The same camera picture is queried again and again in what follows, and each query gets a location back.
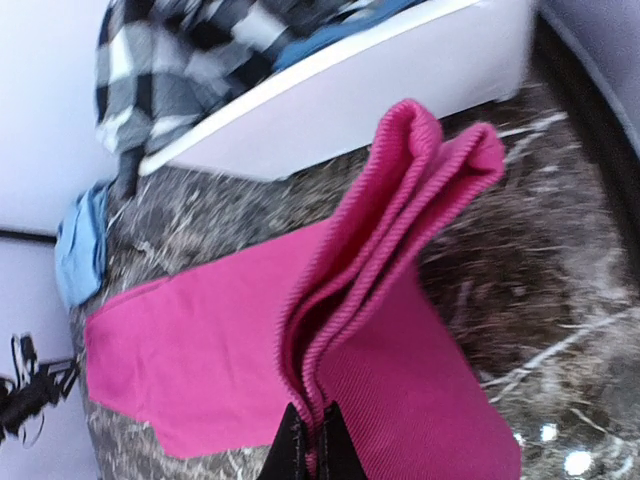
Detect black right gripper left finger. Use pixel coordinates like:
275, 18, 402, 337
259, 403, 309, 480

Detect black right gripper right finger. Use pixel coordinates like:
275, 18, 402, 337
317, 402, 367, 480

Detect pink trousers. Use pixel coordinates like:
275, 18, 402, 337
85, 100, 521, 479

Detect white plastic laundry bin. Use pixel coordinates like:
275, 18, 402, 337
139, 0, 536, 181

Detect folded light blue shirt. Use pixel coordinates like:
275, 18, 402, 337
54, 182, 110, 310

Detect black white checkered shirt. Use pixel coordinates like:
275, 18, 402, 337
96, 0, 356, 200

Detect dark blue garment in bin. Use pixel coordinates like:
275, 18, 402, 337
273, 0, 420, 72

